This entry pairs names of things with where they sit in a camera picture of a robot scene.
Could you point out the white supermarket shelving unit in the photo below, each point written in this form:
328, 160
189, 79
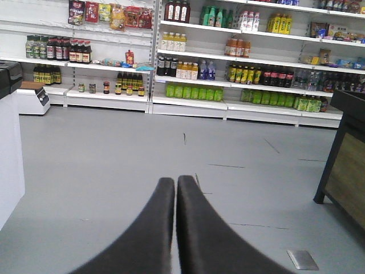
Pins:
249, 60

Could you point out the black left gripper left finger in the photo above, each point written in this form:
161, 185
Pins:
145, 246

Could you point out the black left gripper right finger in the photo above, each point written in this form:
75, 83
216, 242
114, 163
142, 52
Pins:
205, 241

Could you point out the metal floor outlet plate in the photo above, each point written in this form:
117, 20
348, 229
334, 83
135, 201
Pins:
302, 260

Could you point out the white counter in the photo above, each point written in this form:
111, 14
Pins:
12, 174

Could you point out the white machine on floor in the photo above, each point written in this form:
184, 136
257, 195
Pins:
32, 98

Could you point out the black wooden produce stand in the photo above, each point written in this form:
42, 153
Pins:
342, 180

